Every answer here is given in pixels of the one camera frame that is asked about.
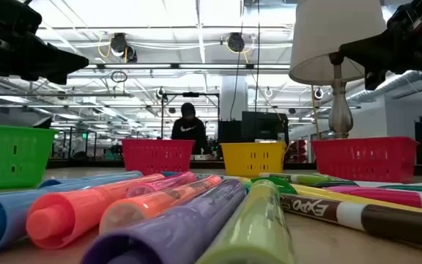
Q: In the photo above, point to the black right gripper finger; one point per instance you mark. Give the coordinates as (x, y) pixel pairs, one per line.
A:
(372, 55)

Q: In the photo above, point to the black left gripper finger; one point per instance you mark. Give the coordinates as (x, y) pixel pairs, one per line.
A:
(61, 64)

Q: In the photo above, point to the green plastic basket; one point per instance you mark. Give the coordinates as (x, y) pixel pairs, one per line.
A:
(31, 157)

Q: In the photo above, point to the red plastic basket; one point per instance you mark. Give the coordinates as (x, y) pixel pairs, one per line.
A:
(365, 172)
(158, 143)

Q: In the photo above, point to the green Expo marker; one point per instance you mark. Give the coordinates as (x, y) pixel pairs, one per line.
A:
(306, 178)

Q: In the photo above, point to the pink Expo marker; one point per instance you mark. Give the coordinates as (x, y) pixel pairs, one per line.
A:
(379, 196)

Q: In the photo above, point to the yellow thin marker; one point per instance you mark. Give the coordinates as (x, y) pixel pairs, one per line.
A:
(240, 179)
(343, 198)

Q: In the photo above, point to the light blue Expo marker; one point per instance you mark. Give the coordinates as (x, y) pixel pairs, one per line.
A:
(170, 173)

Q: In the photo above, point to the coral highlighter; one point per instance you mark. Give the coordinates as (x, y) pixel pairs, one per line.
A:
(61, 220)

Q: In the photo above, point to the pink highlighter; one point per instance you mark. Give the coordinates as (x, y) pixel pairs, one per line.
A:
(167, 181)

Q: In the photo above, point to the green Brite Liner highlighter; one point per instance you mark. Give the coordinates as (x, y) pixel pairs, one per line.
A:
(275, 183)

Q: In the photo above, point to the orange highlighter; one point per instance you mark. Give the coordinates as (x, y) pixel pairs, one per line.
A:
(152, 205)

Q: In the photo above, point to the brown Expo marker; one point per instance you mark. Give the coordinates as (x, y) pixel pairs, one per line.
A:
(398, 223)

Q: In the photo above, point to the purple highlighter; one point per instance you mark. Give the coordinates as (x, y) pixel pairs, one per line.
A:
(181, 231)

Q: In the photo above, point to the yellow-green highlighter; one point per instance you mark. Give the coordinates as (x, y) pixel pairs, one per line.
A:
(255, 227)

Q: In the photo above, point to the white shade table lamp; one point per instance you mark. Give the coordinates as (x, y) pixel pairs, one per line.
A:
(328, 36)

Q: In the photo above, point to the red storage bins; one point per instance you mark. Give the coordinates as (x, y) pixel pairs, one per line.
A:
(299, 146)

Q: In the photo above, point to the black monitor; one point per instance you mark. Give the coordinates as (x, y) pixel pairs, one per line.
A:
(266, 126)

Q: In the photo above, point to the person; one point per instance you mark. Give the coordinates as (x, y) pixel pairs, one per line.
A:
(190, 132)

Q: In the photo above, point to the black equipment box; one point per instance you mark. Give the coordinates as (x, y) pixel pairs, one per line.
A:
(229, 132)

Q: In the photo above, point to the yellow plastic basket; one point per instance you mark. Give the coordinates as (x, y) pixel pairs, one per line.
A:
(233, 161)

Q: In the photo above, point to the silver ventilation duct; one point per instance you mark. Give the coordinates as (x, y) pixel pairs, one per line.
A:
(387, 86)

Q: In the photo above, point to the black table frame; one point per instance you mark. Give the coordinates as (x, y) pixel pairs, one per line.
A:
(86, 164)

